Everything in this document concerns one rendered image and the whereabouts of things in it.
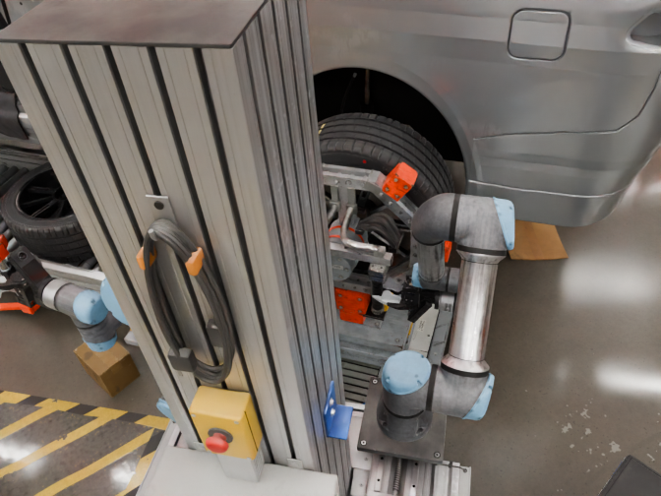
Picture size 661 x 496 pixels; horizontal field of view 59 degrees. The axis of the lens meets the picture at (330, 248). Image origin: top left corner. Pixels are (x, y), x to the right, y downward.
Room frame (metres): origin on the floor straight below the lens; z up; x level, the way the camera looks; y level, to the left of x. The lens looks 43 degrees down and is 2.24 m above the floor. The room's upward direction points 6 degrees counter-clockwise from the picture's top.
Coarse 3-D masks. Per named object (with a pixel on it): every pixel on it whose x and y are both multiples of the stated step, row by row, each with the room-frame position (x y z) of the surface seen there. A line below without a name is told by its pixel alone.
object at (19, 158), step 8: (0, 144) 3.20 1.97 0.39; (0, 152) 3.20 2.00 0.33; (8, 152) 3.19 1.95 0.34; (16, 152) 3.16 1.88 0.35; (24, 152) 3.08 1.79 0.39; (32, 152) 3.07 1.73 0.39; (40, 152) 3.06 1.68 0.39; (0, 160) 3.18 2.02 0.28; (8, 160) 3.16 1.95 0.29; (16, 160) 3.14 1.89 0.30; (24, 160) 3.10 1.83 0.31; (32, 160) 3.08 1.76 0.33; (40, 160) 3.05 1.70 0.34; (48, 160) 3.04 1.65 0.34
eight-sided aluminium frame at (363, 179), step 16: (336, 176) 1.53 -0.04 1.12; (352, 176) 1.52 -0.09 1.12; (368, 176) 1.51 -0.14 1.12; (384, 176) 1.52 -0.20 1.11; (384, 192) 1.47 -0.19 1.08; (400, 208) 1.45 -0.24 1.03; (416, 208) 1.48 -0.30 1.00; (416, 256) 1.43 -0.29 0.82; (400, 272) 1.46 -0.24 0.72; (352, 288) 1.52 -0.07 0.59; (368, 288) 1.49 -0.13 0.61
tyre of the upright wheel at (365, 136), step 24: (336, 120) 1.81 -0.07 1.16; (360, 120) 1.76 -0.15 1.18; (384, 120) 1.75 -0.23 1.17; (336, 144) 1.63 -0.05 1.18; (360, 144) 1.61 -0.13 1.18; (384, 144) 1.62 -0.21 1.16; (408, 144) 1.65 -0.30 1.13; (384, 168) 1.55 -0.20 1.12; (432, 168) 1.60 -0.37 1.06; (408, 192) 1.52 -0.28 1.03; (432, 192) 1.51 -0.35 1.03
